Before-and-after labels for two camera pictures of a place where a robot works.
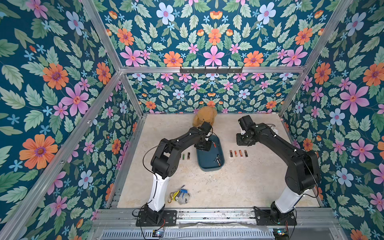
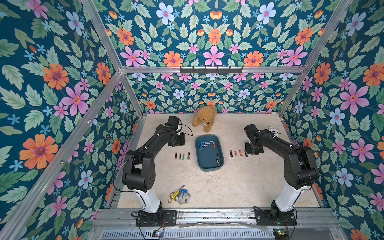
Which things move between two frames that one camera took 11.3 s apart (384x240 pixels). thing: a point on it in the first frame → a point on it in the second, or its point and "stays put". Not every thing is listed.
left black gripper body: x=205 y=145 → x=178 y=140
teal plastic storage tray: x=213 y=159 stays put
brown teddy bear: x=205 y=114 stays put
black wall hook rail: x=211 y=71 stays put
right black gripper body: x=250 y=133 → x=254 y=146
